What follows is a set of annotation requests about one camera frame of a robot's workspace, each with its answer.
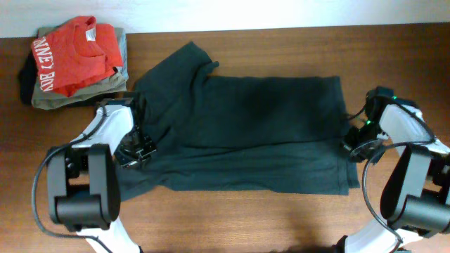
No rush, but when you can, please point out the dark green t-shirt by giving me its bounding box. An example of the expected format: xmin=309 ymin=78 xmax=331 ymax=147
xmin=117 ymin=43 xmax=359 ymax=200

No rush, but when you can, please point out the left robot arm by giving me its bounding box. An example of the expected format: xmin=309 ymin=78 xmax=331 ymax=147
xmin=40 ymin=92 xmax=157 ymax=252

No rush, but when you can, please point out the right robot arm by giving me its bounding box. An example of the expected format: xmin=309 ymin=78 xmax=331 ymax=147
xmin=332 ymin=86 xmax=449 ymax=253

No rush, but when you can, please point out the olive grey folded garment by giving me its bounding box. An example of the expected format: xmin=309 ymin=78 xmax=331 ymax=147
xmin=31 ymin=27 xmax=129 ymax=110

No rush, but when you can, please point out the red folded t-shirt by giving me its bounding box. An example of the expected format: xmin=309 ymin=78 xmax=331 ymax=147
xmin=31 ymin=16 xmax=124 ymax=97

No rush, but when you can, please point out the black folded garment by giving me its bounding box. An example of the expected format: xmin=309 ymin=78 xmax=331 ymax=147
xmin=18 ymin=52 xmax=115 ymax=108

